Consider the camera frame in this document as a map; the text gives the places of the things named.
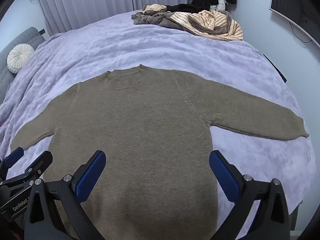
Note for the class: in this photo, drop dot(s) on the grey quilted headboard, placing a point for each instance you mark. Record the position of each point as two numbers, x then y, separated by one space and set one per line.
17 40

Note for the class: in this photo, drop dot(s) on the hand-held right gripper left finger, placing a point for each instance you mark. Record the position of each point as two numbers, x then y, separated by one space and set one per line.
91 176

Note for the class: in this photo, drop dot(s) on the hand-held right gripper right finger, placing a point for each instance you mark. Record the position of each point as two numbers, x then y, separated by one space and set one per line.
222 177

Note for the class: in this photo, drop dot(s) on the lavender fleece blanket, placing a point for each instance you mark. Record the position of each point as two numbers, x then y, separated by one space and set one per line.
175 47

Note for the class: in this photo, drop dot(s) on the striped beige brown blanket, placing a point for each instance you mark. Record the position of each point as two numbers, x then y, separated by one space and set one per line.
215 23

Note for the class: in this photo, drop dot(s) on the curved computer monitor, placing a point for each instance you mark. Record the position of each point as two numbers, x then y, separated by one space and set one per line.
295 7

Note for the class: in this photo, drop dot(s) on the pale pleated curtain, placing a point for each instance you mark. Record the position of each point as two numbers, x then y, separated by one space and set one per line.
100 2

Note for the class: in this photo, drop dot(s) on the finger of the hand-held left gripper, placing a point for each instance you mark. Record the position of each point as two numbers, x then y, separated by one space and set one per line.
13 156
41 162

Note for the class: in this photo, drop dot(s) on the black garment on bed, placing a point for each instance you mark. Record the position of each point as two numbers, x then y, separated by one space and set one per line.
182 7

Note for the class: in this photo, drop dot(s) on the olive knit sweater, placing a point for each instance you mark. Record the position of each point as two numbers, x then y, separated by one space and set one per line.
150 130

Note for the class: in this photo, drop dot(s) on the round white pleated pillow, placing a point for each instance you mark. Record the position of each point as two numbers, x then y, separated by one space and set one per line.
20 58

